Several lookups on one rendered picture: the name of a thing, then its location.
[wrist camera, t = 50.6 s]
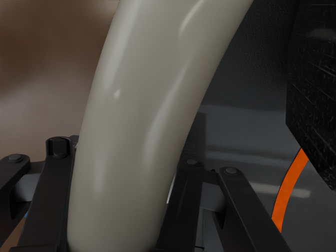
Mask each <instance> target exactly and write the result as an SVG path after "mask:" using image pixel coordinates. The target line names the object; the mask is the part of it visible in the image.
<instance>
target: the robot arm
mask: <svg viewBox="0 0 336 252"><path fill-rule="evenodd" d="M78 141H79V135H72V136H70V137H66V136H55V137H51V138H49V139H47V140H46V141H45V145H46V158H45V160H43V161H36V162H30V157H29V156H28V155H26V154H18V153H15V154H11V155H8V156H5V157H4V158H2V159H1V160H0V248H1V247H2V245H3V244H4V243H5V241H6V240H7V239H8V237H9V236H10V235H11V233H12V232H13V231H14V229H15V228H16V227H17V225H18V224H19V223H20V221H21V220H22V219H23V217H24V216H25V214H26V213H27V212H28V213H27V216H26V219H25V222H24V225H23V228H22V231H21V234H20V237H19V240H18V243H17V246H15V247H11V248H10V249H9V251H8V252H67V226H68V212H69V200H70V191H71V183H72V176H73V169H74V163H75V156H76V151H77V146H78ZM166 203H167V204H168V205H167V208H166V212H165V215H164V219H163V222H162V226H161V229H160V234H159V238H158V240H157V243H156V247H155V248H153V249H152V251H151V252H195V245H196V236H197V228H198V219H199V210H200V208H204V209H208V210H211V215H212V218H213V221H214V224H215V227H216V230H217V233H218V236H219V239H220V242H221V245H222V248H223V251H224V252H292V251H291V249H290V247H289V246H288V244H287V243H286V241H285V239H284V238H283V236H282V235H281V233H280V231H279V230H278V228H277V227H276V225H275V223H274V222H273V220H272V218H271V217H270V215H269V214H268V212H267V210H266V209H265V207H264V206H263V204H262V202H261V201H260V199H259V198H258V196H257V194H256V193H255V191H254V189H253V188H252V186H251V185H250V183H249V181H248V180H247V178H246V177H245V175H244V173H243V172H242V171H241V170H239V169H237V168H235V167H229V166H225V167H221V168H220V169H219V170H218V173H216V172H212V171H208V170H206V169H204V164H203V163H202V162H201V161H199V157H198V154H197V150H196V146H194V145H193V144H192V143H191V142H185V144H184V147H183V150H182V152H181V155H180V158H179V161H178V164H177V167H176V171H175V174H174V177H173V180H172V184H171V187H170V191H169V194H168V198H167V202H166Z"/></svg>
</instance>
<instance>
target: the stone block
mask: <svg viewBox="0 0 336 252"><path fill-rule="evenodd" d="M285 124H286V125H287V127H288V128H289V130H290V131H291V133H292V134H293V136H294V138H295V139H296V141H297V142H298V144H299V145H300V147H301V148H302V150H303V151H304V153H305V154H306V156H307V157H308V159H309V160H310V162H311V163H312V165H313V167H314V168H315V170H316V171H317V173H318V174H319V175H320V177H321V178H322V179H323V180H324V182H325V183H326V184H327V185H328V187H329V188H330V189H331V190H332V192H333V193H334V194H335V195H336V0H300V3H299V7H298V11H297V14H296V18H295V21H294V25H293V29H292V32H291V36H290V39H289V43H288V58H287V87H286V115H285Z"/></svg>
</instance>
